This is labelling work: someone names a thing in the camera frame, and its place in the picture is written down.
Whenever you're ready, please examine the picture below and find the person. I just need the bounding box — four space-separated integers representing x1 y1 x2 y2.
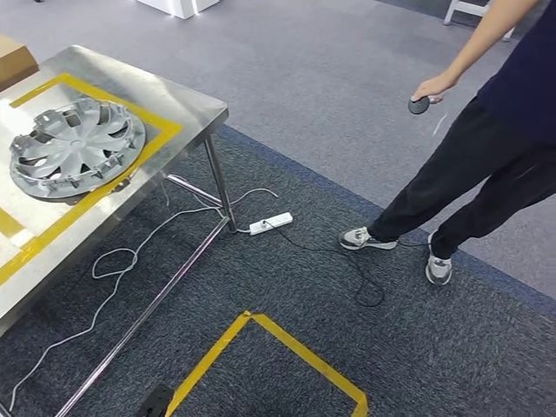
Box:
338 0 556 288

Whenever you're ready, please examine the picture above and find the black round handheld controller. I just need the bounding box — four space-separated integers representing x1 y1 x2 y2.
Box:
407 95 432 116

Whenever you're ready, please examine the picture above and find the yellow tape grid marking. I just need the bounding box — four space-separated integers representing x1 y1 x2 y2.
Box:
0 71 183 288

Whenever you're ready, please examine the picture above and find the thin black cable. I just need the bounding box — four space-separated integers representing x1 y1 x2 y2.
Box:
265 221 431 309

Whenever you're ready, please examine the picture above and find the white power strip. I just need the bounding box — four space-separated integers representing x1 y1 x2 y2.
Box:
248 211 293 237

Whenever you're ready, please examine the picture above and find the black robot foot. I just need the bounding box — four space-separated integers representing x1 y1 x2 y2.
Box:
137 384 176 417

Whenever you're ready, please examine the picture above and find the brown cardboard box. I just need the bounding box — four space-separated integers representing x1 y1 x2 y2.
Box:
0 34 40 93

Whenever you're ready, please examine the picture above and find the white furniture frame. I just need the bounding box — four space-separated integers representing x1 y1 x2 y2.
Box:
443 0 515 43

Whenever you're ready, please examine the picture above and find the stainless steel workbench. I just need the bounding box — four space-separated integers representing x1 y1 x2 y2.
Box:
0 44 238 417

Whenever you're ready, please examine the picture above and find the person's hand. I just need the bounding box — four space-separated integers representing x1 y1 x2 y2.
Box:
410 71 457 106

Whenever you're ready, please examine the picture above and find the yellow floor tape outline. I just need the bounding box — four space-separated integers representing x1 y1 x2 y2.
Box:
164 310 369 417

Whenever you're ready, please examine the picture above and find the grey plastic wheel hubcap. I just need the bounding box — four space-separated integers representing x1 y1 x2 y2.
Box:
8 96 147 201

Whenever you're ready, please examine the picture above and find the white plinth block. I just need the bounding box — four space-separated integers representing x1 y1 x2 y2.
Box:
137 0 221 21

